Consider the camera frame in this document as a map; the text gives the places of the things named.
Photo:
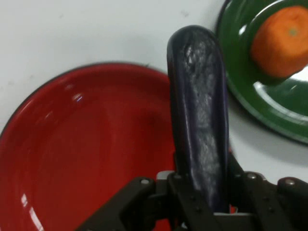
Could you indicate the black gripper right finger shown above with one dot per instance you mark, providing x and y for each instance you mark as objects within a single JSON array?
[{"x": 264, "y": 204}]

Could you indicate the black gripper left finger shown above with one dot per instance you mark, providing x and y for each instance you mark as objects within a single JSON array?
[{"x": 187, "y": 209}]

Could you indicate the purple eggplant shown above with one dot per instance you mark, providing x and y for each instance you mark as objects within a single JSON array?
[{"x": 199, "y": 108}]

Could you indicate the green plate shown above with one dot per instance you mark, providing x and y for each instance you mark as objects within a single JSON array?
[{"x": 276, "y": 106}]

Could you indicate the red plate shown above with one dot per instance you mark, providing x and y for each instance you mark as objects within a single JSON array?
[{"x": 84, "y": 144}]

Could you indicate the orange fruit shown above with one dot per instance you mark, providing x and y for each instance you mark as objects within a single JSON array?
[{"x": 281, "y": 43}]

